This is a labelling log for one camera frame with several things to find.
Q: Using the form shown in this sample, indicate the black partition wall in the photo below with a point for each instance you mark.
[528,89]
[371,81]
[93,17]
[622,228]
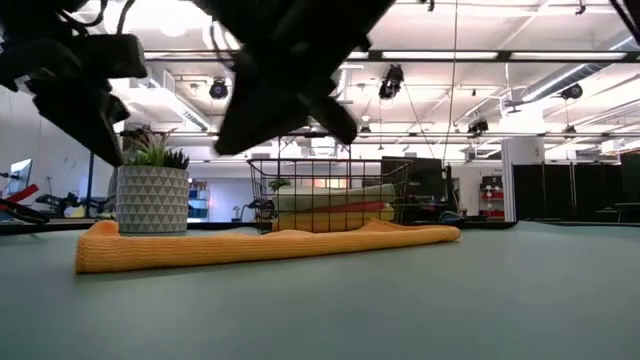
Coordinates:
[555,185]

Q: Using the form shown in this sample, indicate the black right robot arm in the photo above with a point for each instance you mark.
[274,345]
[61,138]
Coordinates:
[300,15]

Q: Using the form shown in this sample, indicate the potted plant patterned white pot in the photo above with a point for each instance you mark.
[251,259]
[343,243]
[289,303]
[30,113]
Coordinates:
[152,200]

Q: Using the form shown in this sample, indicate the yellow microfiber towel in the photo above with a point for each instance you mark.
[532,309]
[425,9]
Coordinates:
[330,216]

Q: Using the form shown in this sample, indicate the overhead beam with light strips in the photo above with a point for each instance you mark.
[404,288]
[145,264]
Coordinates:
[450,55]

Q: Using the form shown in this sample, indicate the small background plant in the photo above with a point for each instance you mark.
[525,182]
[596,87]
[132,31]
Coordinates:
[279,185]

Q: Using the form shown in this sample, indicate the large black screen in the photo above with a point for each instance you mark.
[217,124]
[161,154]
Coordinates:
[425,180]

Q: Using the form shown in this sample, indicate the black overhead camera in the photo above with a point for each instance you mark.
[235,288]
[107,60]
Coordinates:
[391,82]

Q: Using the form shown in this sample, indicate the black ceiling camera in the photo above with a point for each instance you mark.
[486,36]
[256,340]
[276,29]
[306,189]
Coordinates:
[218,89]
[572,91]
[477,126]

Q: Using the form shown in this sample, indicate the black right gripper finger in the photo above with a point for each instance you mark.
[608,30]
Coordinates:
[335,120]
[260,125]

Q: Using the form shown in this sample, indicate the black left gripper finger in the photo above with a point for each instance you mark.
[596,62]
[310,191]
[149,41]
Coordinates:
[107,122]
[75,127]

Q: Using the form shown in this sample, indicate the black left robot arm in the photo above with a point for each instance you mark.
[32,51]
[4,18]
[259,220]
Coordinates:
[35,15]

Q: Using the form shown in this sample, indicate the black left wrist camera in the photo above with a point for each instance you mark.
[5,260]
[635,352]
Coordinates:
[115,55]

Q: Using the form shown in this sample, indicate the red storage shelf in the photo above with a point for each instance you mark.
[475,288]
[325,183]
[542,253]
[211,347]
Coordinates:
[491,197]

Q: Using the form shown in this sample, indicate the blue shelf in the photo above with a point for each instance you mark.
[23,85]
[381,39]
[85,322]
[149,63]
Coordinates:
[199,202]

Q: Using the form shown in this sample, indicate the light green microfiber towel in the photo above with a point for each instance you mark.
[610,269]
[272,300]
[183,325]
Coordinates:
[340,196]

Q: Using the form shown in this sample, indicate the black table frame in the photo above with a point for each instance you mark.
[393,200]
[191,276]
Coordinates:
[50,226]

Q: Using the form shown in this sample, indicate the computer monitor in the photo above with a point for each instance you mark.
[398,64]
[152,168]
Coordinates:
[20,175]

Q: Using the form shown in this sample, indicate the pink microfiber towel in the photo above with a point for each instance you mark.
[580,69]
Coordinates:
[350,206]

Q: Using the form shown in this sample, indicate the background black robot arm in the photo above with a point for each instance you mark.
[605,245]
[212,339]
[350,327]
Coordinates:
[65,202]

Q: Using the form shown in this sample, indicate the red bar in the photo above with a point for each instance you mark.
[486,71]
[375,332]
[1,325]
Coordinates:
[25,194]

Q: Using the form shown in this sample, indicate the black curved bar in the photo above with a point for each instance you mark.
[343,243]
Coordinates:
[25,212]

